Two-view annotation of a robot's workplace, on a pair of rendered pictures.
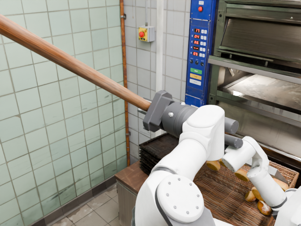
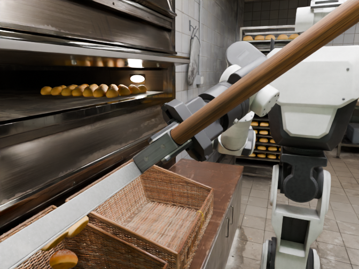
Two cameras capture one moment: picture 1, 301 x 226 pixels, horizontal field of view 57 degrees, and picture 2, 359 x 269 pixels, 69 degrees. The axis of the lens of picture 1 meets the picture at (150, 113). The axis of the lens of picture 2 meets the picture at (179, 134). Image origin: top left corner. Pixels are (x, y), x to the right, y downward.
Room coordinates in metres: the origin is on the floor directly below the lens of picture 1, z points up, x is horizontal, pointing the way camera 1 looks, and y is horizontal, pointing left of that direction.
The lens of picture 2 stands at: (1.15, 0.17, 1.34)
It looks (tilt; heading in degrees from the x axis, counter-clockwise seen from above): 14 degrees down; 247
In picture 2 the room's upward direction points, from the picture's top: straight up
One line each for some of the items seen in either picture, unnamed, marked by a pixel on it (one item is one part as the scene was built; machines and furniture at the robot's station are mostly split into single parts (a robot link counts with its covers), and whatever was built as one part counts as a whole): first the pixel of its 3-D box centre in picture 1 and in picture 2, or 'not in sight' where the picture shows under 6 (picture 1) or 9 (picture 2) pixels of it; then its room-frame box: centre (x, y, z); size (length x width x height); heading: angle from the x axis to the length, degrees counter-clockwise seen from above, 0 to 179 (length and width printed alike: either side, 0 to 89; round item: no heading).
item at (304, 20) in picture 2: not in sight; (314, 22); (0.47, -0.42, 1.47); 0.10 x 0.07 x 0.09; 132
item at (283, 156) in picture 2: not in sight; (298, 165); (0.40, -0.49, 1.01); 0.28 x 0.13 x 0.18; 46
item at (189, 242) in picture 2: not in sight; (150, 207); (0.84, -0.90, 0.72); 0.56 x 0.49 x 0.28; 47
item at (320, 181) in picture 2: not in sight; (298, 179); (0.44, -0.44, 0.98); 0.14 x 0.13 x 0.12; 136
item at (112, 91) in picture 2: not in sight; (96, 89); (0.95, -1.80, 1.21); 0.61 x 0.48 x 0.06; 136
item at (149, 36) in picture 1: (146, 33); not in sight; (2.05, 0.03, 1.46); 0.10 x 0.07 x 0.10; 46
